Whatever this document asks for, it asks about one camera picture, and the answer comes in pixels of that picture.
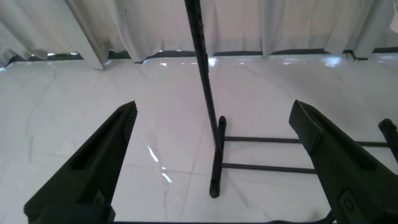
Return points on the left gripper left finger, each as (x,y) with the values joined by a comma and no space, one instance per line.
(90,174)

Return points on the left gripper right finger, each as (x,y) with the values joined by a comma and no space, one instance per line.
(351,174)

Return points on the black clothes rack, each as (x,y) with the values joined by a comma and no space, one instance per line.
(203,62)

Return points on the white curtain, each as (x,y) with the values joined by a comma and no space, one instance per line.
(236,25)

